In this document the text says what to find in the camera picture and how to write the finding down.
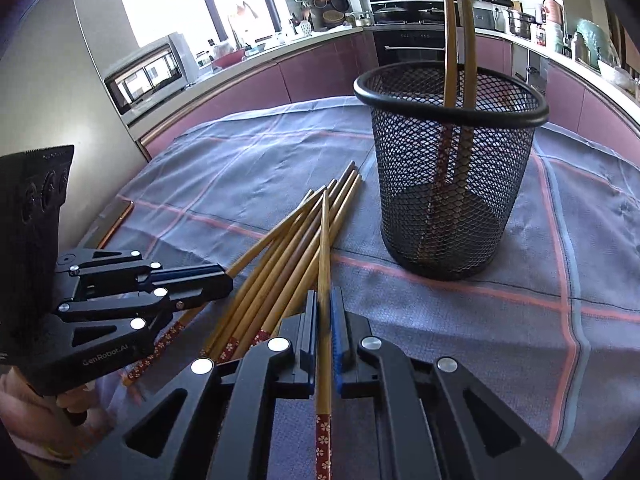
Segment person's left hand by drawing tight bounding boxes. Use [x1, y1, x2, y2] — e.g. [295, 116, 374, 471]
[0, 360, 126, 461]

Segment red basin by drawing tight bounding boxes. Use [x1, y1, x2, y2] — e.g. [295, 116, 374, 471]
[212, 50, 248, 68]

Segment kitchen faucet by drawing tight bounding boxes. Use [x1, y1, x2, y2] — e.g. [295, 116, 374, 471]
[227, 2, 258, 48]

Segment wooden chopstick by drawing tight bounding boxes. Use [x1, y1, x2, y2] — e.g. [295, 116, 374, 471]
[420, 0, 458, 266]
[314, 190, 333, 480]
[122, 188, 315, 388]
[442, 0, 478, 241]

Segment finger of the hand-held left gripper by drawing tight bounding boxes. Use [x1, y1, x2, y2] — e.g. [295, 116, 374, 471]
[10, 277, 234, 397]
[54, 248, 227, 286]

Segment kitchen window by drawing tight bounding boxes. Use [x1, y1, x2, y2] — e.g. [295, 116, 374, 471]
[110, 0, 281, 48]

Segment black mesh basket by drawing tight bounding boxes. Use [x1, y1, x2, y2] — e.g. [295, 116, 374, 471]
[353, 64, 550, 282]

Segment silver microwave oven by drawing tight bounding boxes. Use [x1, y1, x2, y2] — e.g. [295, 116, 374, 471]
[103, 32, 201, 128]

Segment stainless steel refrigerator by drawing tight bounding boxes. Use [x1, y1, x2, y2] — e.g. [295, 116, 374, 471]
[0, 0, 151, 241]

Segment black lidded wok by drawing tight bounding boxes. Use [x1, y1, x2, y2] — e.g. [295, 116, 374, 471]
[374, 4, 405, 24]

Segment white countertop appliance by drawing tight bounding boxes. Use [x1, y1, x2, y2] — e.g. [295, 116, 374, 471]
[472, 2, 505, 31]

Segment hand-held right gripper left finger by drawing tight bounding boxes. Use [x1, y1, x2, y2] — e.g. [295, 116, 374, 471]
[65, 289, 321, 480]

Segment pale green cover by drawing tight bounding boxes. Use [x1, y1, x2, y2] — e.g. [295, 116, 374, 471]
[575, 19, 618, 68]

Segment purple kitchen cabinets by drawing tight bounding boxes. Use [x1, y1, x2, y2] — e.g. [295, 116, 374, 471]
[135, 27, 640, 161]

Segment black integrated stove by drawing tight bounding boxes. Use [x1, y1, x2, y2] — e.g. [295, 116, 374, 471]
[366, 0, 448, 68]

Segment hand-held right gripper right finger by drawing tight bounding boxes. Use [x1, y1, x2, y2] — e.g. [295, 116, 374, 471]
[330, 287, 583, 480]

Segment pink kettle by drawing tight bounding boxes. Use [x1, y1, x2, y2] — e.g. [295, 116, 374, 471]
[541, 0, 565, 28]

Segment blue checkered tablecloth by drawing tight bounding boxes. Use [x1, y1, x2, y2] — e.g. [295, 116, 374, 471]
[70, 95, 640, 480]

